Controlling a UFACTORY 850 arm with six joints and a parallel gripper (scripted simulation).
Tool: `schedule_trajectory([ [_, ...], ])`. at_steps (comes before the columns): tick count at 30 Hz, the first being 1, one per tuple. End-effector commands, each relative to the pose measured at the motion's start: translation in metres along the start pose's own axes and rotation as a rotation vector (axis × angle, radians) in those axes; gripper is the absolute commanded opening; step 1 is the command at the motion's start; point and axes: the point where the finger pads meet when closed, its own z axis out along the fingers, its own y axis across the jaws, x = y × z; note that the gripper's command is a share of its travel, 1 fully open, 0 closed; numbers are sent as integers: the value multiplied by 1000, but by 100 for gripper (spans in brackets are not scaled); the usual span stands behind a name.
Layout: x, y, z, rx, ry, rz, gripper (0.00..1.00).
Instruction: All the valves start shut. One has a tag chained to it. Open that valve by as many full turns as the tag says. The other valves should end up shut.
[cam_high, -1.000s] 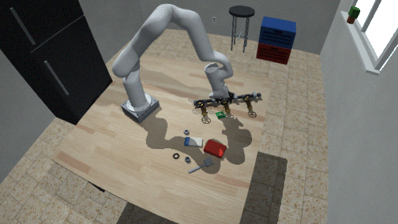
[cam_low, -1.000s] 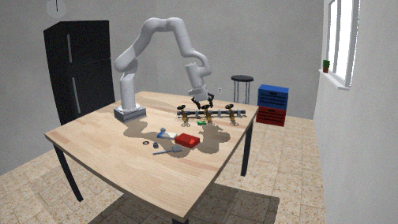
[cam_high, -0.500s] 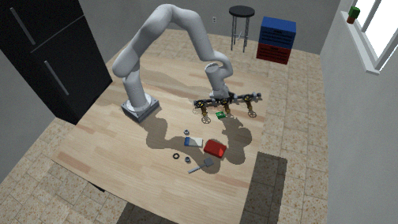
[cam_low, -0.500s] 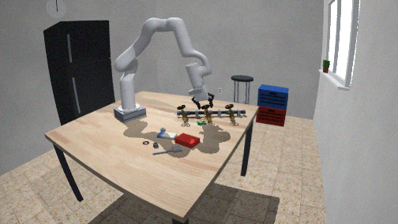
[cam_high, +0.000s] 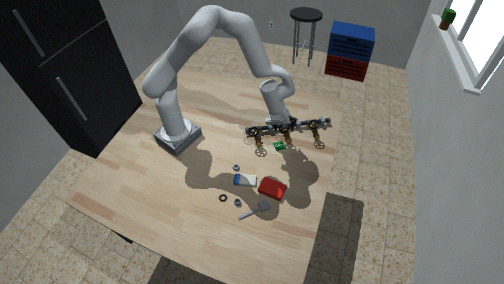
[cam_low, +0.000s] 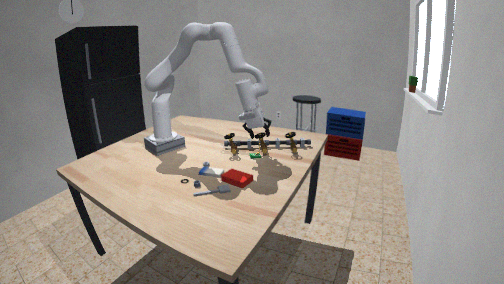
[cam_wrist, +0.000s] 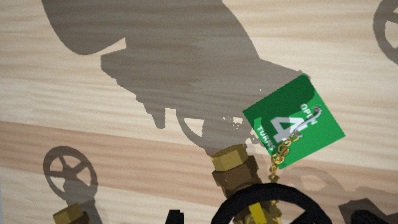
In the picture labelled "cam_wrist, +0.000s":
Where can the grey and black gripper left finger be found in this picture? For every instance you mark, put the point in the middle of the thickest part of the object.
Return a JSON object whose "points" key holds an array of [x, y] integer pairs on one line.
{"points": [[175, 217]]}

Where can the dark grey pipe with tee junction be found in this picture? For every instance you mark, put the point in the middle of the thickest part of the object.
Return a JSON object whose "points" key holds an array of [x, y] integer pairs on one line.
{"points": [[236, 173]]}

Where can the green tag with gold chain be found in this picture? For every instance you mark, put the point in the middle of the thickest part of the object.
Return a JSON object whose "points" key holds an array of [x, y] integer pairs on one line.
{"points": [[287, 125]]}

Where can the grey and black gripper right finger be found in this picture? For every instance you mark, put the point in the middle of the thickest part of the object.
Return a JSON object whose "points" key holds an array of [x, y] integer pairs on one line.
{"points": [[365, 217]]}

